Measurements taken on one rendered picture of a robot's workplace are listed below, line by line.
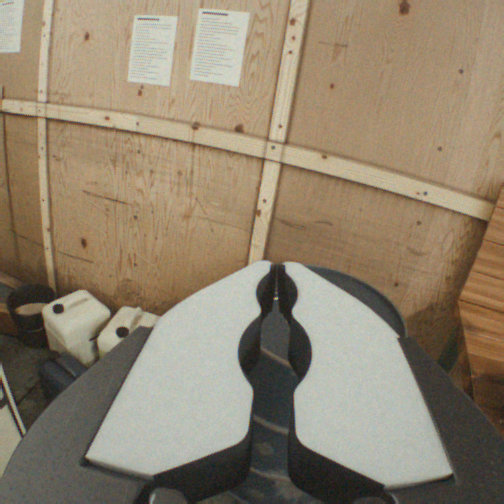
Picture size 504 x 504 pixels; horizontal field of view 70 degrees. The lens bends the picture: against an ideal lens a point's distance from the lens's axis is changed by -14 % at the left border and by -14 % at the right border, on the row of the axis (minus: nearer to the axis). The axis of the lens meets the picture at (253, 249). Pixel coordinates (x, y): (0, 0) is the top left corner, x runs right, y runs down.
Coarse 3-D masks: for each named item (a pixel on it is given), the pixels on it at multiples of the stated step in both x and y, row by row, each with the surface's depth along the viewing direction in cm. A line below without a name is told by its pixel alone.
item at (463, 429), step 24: (408, 360) 8; (432, 360) 8; (432, 384) 8; (432, 408) 7; (456, 408) 7; (456, 432) 6; (480, 432) 6; (456, 456) 6; (480, 456) 6; (456, 480) 6; (480, 480) 5
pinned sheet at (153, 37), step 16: (144, 16) 148; (160, 16) 146; (144, 32) 151; (160, 32) 149; (144, 48) 154; (160, 48) 152; (144, 64) 157; (160, 64) 156; (128, 80) 163; (144, 80) 161; (160, 80) 159
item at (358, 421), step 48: (288, 288) 12; (336, 288) 11; (336, 336) 9; (384, 336) 9; (336, 384) 8; (384, 384) 8; (336, 432) 7; (384, 432) 7; (432, 432) 7; (336, 480) 6; (384, 480) 6; (432, 480) 6
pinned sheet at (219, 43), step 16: (208, 16) 141; (224, 16) 140; (240, 16) 138; (208, 32) 144; (224, 32) 143; (240, 32) 141; (208, 48) 147; (224, 48) 145; (240, 48) 144; (192, 64) 152; (208, 64) 150; (224, 64) 148; (240, 64) 146; (208, 80) 153; (224, 80) 151
